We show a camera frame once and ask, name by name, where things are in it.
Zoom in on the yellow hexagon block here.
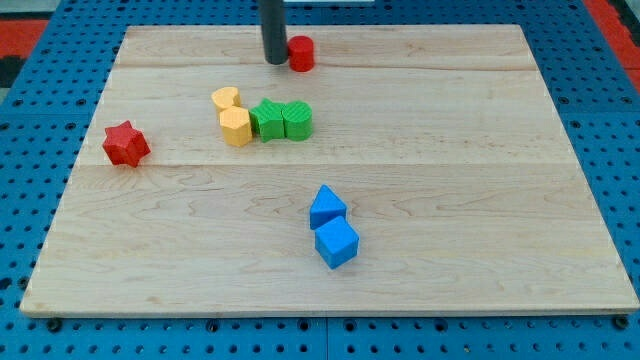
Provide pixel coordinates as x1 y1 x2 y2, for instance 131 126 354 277
219 106 253 147

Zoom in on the yellow heart block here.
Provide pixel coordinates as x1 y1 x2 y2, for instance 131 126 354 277
211 86 242 113

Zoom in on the blue cube block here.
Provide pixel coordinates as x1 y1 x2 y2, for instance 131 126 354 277
315 216 360 269

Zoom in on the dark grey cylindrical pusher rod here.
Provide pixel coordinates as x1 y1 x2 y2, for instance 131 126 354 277
258 0 288 65

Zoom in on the green star block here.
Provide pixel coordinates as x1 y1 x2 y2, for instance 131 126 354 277
249 98 285 142

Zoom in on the blue triangle block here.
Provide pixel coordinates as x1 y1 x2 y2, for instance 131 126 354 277
309 184 347 230

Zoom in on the red star block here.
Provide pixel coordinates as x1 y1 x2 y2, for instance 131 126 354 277
102 120 151 167

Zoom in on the red cylinder block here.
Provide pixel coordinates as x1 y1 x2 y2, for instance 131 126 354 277
287 35 315 72

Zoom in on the light wooden board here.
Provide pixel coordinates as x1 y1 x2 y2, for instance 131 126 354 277
20 25 639 318

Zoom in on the green cylinder block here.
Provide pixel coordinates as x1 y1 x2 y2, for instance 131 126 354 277
282 101 313 141

